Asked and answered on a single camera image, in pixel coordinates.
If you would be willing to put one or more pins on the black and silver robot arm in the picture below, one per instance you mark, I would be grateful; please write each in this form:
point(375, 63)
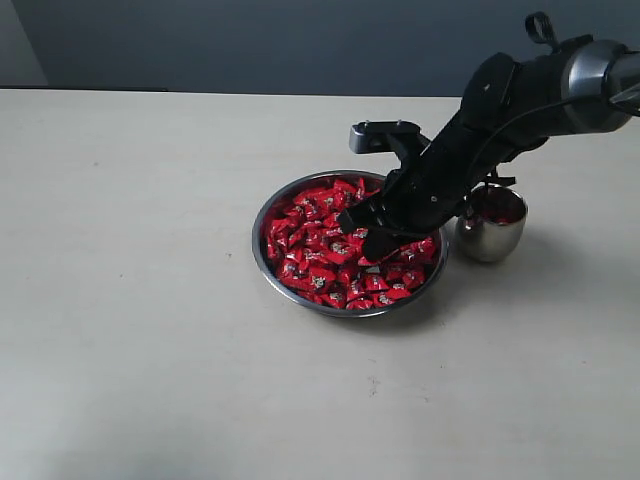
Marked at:
point(582, 86)

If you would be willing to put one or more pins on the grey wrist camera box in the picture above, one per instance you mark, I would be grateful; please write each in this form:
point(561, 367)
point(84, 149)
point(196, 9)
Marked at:
point(368, 137)

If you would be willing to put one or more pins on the round metal bowl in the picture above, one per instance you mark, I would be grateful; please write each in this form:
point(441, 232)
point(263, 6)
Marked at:
point(278, 199)

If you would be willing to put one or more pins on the stainless steel cup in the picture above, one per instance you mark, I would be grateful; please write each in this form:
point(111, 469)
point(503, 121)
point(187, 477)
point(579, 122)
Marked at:
point(481, 240)

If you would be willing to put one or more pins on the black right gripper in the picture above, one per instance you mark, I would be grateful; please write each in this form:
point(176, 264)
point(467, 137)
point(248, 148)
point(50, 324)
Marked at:
point(427, 189)

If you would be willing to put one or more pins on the red candies inside cup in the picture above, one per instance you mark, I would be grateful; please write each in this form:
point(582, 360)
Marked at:
point(501, 209)

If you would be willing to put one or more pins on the pile of red wrapped candies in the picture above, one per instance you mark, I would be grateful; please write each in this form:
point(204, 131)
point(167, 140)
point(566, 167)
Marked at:
point(315, 259)

